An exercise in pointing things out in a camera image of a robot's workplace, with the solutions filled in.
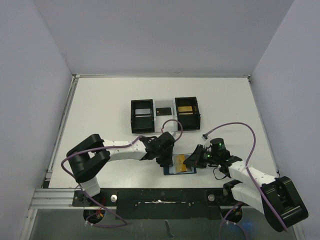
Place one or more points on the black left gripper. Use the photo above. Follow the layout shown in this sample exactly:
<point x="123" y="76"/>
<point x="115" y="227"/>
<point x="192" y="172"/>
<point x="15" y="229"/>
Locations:
<point x="164" y="157"/>

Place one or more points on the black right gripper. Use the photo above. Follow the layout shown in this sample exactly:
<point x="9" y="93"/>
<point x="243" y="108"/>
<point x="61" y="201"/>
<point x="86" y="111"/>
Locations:
<point x="199" y="155"/>

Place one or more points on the blue leather card holder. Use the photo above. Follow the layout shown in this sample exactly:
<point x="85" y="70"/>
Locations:
<point x="170" y="170"/>

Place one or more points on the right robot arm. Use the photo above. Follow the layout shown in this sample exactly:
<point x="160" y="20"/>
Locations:
<point x="275" y="197"/>

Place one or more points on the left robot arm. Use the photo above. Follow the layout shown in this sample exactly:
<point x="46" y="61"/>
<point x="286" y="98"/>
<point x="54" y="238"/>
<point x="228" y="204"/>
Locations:
<point x="84" y="161"/>

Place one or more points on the black credit card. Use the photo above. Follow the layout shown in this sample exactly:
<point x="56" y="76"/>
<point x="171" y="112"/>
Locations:
<point x="163" y="111"/>

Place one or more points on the silver credit card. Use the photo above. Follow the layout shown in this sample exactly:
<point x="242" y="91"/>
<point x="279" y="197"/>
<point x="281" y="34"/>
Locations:
<point x="143" y="111"/>

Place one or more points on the black bin with silver card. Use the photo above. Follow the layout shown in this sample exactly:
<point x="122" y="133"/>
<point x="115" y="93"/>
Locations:
<point x="142" y="124"/>

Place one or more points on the gold credit card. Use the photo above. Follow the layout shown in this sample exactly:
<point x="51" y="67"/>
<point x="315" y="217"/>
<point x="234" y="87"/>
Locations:
<point x="185" y="110"/>

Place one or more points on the black bin with gold card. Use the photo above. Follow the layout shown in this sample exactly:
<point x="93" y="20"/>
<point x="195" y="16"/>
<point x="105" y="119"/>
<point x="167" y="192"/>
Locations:
<point x="189" y="122"/>

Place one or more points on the white middle bin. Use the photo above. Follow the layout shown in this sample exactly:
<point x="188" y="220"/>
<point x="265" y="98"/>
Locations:
<point x="159" y="120"/>

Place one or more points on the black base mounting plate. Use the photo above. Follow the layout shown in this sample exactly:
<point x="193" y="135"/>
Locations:
<point x="145" y="212"/>

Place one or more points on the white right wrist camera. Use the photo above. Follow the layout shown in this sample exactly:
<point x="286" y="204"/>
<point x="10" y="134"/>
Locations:
<point x="206" y="140"/>

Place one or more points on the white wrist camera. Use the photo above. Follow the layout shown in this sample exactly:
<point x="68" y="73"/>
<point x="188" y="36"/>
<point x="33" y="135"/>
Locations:
<point x="173" y="133"/>
<point x="206" y="140"/>

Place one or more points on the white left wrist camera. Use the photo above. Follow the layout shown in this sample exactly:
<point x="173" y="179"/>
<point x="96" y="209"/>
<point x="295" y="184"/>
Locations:
<point x="173" y="133"/>

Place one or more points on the aluminium left side rail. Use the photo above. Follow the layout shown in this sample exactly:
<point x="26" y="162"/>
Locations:
<point x="66" y="110"/>

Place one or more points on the aluminium rail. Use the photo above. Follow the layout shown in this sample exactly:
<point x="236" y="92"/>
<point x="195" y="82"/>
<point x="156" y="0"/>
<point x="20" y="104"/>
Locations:
<point x="66" y="110"/>
<point x="69" y="198"/>

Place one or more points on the aluminium front rail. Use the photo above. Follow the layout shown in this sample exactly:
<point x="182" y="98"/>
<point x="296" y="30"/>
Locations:
<point x="69" y="198"/>

